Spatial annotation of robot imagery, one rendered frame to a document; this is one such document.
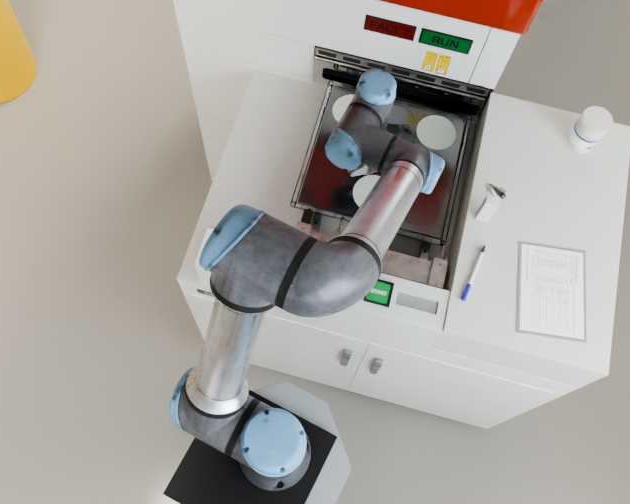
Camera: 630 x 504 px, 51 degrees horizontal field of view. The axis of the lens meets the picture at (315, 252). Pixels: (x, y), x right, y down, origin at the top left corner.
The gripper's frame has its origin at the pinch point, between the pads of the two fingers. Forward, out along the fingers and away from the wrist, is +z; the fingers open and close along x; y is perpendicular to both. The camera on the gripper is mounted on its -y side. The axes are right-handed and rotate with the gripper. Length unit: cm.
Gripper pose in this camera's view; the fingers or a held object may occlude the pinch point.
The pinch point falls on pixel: (366, 169)
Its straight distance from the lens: 160.9
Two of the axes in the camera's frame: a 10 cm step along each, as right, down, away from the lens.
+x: 3.6, 8.7, -3.3
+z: -0.4, 3.7, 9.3
